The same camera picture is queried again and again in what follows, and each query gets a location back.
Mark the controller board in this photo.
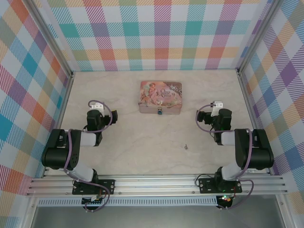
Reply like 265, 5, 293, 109
82, 196, 105, 206
217, 194, 234, 205

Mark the aluminium frame post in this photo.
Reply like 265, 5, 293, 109
237, 0, 282, 75
28, 0, 75, 79

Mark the white slotted cable duct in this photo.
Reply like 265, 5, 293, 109
37, 196, 219, 207

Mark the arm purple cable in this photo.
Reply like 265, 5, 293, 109
63, 100, 113, 212
195, 104, 255, 211

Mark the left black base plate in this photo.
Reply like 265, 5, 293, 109
72, 179, 116, 195

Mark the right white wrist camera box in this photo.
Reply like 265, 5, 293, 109
210, 101, 225, 117

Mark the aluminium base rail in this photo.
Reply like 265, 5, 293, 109
26, 174, 287, 197

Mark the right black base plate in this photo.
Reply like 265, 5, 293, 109
198, 177, 243, 193

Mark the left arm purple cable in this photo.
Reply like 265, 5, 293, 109
63, 100, 113, 212

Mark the left controller board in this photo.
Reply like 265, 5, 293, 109
82, 196, 105, 206

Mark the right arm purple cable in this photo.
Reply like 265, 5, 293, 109
195, 104, 255, 211

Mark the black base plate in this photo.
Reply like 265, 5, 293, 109
198, 177, 243, 193
72, 179, 116, 195

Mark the grey metal panel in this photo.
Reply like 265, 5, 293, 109
30, 205, 285, 228

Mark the aluminium side floor rail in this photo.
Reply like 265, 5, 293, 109
237, 71, 273, 176
41, 71, 76, 179

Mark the pink illustrated tin box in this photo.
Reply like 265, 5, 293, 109
138, 80, 182, 115

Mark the right controller board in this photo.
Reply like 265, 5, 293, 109
217, 194, 234, 205

